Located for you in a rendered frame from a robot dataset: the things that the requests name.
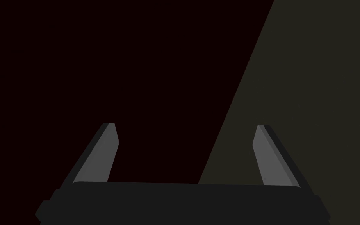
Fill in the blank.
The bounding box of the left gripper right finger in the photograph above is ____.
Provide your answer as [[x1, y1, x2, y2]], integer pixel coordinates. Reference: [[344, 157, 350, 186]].
[[252, 124, 312, 191]]

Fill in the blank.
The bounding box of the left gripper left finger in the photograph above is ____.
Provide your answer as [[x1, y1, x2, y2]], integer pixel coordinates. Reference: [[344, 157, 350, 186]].
[[61, 122, 120, 190]]

